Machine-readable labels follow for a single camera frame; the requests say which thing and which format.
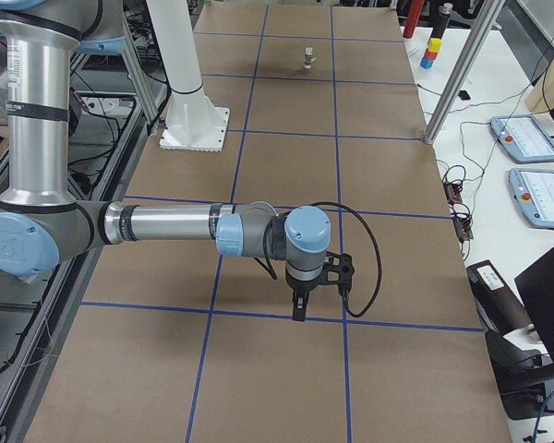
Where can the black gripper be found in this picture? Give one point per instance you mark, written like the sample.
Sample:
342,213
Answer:
301,287

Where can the white PPR ball valve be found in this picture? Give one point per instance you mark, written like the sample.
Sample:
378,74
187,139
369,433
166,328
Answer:
309,58

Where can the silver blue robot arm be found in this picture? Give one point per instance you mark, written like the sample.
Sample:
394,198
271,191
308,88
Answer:
42,224

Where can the near orange circuit board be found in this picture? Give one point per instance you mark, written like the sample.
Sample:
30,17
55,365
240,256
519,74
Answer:
462,229

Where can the orange circuit board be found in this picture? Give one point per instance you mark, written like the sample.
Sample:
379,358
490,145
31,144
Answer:
462,229
453,191

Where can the far orange circuit board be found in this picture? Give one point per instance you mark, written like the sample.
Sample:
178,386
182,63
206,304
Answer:
453,191

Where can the black monitor stand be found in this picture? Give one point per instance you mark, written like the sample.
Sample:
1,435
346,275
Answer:
524,378

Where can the small black box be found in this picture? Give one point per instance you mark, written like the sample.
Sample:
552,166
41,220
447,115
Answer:
463,94

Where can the near teach pendant tablet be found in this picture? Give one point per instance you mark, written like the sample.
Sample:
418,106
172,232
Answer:
533,191

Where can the teach pendant tablet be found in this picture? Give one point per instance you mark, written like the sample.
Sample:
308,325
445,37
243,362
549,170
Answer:
523,138
533,191

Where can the blue block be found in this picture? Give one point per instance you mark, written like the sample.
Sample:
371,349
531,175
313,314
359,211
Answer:
426,64

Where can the red block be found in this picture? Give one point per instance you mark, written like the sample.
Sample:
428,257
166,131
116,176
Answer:
429,55

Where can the far teach pendant tablet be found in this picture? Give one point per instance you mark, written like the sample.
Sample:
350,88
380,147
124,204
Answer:
523,138

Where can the yellow block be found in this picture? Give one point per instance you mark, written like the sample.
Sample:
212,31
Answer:
434,45

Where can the red cylinder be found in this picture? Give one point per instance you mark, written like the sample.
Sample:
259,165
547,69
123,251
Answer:
414,13

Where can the black cylinder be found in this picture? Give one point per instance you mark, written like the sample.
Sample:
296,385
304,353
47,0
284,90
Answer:
440,17

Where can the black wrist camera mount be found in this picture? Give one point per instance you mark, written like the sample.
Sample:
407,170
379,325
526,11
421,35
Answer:
338,270

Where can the white camera mast with base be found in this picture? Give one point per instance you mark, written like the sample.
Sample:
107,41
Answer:
192,122

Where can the aluminium frame post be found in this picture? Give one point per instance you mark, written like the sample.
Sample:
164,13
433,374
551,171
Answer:
472,46

